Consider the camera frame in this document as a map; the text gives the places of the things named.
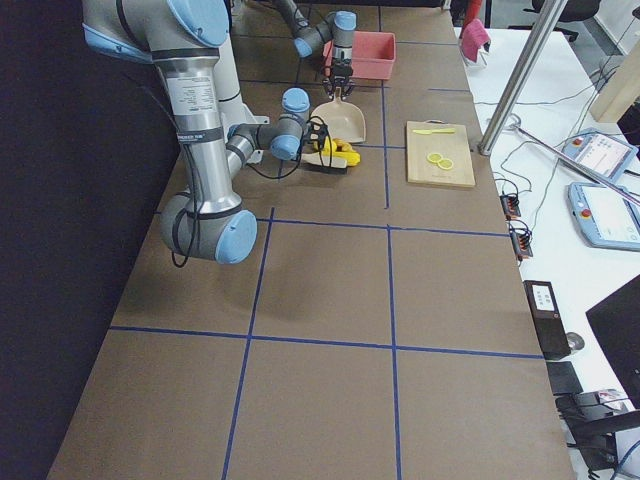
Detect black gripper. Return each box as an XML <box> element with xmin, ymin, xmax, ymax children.
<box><xmin>322</xmin><ymin>52</ymin><xmax>355</xmax><ymax>98</ymax></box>
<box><xmin>300</xmin><ymin>132</ymin><xmax>316</xmax><ymax>151</ymax></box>

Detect beige black hand brush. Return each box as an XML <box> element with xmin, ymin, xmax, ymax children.
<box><xmin>301</xmin><ymin>152</ymin><xmax>348</xmax><ymax>175</ymax></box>

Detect beige plastic dustpan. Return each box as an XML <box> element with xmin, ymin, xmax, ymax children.
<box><xmin>311</xmin><ymin>88</ymin><xmax>366</xmax><ymax>144</ymax></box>

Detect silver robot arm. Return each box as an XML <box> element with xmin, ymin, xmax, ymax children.
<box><xmin>271</xmin><ymin>0</ymin><xmax>357</xmax><ymax>100</ymax></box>
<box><xmin>82</xmin><ymin>1</ymin><xmax>310</xmax><ymax>264</ymax></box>

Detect pink plastic bin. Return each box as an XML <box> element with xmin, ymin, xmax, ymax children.
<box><xmin>350</xmin><ymin>31</ymin><xmax>396</xmax><ymax>81</ymax></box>

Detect brown toy ginger root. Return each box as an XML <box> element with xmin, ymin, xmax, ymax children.
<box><xmin>335</xmin><ymin>140</ymin><xmax>355</xmax><ymax>153</ymax></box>

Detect yellow toy corn cob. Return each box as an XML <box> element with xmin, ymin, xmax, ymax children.
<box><xmin>321</xmin><ymin>139</ymin><xmax>361</xmax><ymax>167</ymax></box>

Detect yellow plastic knife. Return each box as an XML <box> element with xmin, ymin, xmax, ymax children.
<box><xmin>411</xmin><ymin>128</ymin><xmax>456</xmax><ymax>136</ymax></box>

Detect lemon slice far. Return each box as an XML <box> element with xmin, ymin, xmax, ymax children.
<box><xmin>427</xmin><ymin>152</ymin><xmax>443</xmax><ymax>164</ymax></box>

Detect lemon slice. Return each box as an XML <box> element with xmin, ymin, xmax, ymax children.
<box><xmin>436</xmin><ymin>158</ymin><xmax>454</xmax><ymax>171</ymax></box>
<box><xmin>427</xmin><ymin>152</ymin><xmax>443</xmax><ymax>164</ymax></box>

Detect wooden cutting board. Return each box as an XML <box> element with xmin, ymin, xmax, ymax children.
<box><xmin>406</xmin><ymin>121</ymin><xmax>476</xmax><ymax>188</ymax></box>

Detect lemon slice near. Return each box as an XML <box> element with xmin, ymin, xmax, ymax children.
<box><xmin>436</xmin><ymin>158</ymin><xmax>454</xmax><ymax>171</ymax></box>

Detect pink cloth on stand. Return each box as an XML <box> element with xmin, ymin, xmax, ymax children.
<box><xmin>459</xmin><ymin>19</ymin><xmax>491</xmax><ymax>65</ymax></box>

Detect metal rod with hook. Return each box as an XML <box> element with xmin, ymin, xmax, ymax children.
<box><xmin>504</xmin><ymin>113</ymin><xmax>640</xmax><ymax>206</ymax></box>

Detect orange black connector far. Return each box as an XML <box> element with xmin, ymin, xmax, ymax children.
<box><xmin>499</xmin><ymin>183</ymin><xmax>521</xmax><ymax>220</ymax></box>

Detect orange black connector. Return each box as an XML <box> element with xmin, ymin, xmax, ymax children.
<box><xmin>507</xmin><ymin>219</ymin><xmax>533</xmax><ymax>262</ymax></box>
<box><xmin>499</xmin><ymin>183</ymin><xmax>521</xmax><ymax>220</ymax></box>

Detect orange black connector near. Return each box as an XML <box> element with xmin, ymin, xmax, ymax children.
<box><xmin>507</xmin><ymin>219</ymin><xmax>533</xmax><ymax>262</ymax></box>

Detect far blue teach pendant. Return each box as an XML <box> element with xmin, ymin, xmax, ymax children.
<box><xmin>562</xmin><ymin>128</ymin><xmax>638</xmax><ymax>181</ymax></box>

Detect blue teach pendant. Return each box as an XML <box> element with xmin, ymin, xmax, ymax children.
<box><xmin>562</xmin><ymin>128</ymin><xmax>638</xmax><ymax>181</ymax></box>
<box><xmin>567</xmin><ymin>182</ymin><xmax>639</xmax><ymax>252</ymax></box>

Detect near blue teach pendant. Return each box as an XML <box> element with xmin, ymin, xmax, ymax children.
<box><xmin>567</xmin><ymin>182</ymin><xmax>639</xmax><ymax>252</ymax></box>

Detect black power box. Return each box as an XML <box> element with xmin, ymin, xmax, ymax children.
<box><xmin>523</xmin><ymin>280</ymin><xmax>571</xmax><ymax>360</ymax></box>

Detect black monitor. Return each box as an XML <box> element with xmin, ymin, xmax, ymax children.
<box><xmin>586</xmin><ymin>281</ymin><xmax>639</xmax><ymax>408</ymax></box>

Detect white camera support pole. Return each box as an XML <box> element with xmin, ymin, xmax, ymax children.
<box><xmin>213</xmin><ymin>35</ymin><xmax>270</xmax><ymax>139</ymax></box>

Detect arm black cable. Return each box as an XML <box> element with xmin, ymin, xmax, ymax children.
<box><xmin>139</xmin><ymin>84</ymin><xmax>334</xmax><ymax>269</ymax></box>

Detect silver metal frame post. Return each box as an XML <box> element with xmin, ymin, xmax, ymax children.
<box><xmin>478</xmin><ymin>0</ymin><xmax>568</xmax><ymax>156</ymax></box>

